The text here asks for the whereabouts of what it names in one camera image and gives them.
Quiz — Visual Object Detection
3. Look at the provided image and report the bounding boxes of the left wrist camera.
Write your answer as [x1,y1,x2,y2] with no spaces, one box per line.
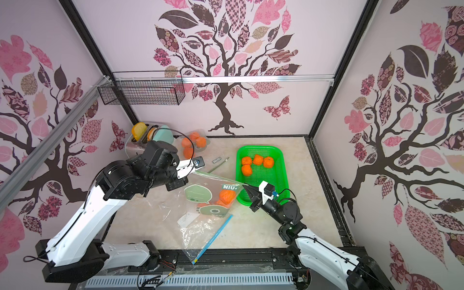
[176,157,205,180]

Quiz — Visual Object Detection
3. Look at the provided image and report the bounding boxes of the blue-zip clear bag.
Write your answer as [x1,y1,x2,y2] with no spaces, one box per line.
[175,205,233,265]

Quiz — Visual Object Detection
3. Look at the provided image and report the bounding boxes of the orange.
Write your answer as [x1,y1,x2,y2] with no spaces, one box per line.
[241,164,253,176]
[241,157,253,166]
[263,157,274,169]
[253,154,264,166]

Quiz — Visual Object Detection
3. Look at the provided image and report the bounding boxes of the rear green-zip bag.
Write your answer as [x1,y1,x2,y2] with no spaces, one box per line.
[180,129,210,159]

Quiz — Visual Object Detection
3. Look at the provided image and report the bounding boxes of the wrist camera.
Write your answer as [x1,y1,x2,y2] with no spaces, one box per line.
[258,181,279,205]
[176,157,205,180]

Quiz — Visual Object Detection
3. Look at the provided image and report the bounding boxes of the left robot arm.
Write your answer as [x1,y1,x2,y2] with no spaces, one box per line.
[23,141,205,283]

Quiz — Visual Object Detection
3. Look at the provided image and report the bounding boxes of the black wire wall basket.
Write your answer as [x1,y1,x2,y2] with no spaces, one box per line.
[98,68,186,106]

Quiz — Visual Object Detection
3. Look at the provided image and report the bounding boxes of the mint green toaster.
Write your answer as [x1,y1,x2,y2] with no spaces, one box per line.
[126,123,175,146]

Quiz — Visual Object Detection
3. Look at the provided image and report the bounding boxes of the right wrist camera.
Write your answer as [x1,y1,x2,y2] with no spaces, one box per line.
[258,181,279,205]

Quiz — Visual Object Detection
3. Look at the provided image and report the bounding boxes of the green-zip bag of oranges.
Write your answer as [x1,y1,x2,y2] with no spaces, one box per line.
[182,172,243,218]

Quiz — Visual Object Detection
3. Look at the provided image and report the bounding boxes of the green plastic basket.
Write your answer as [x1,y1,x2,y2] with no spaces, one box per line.
[235,146,292,204]

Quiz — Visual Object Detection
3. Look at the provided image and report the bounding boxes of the white cable duct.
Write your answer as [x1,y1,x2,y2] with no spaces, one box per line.
[81,273,294,290]

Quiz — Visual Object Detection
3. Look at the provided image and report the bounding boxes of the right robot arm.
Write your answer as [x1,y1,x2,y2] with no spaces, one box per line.
[243,181,394,290]

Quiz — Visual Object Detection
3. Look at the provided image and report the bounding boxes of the yellow toast slice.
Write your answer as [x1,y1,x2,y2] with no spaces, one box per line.
[131,122,148,141]

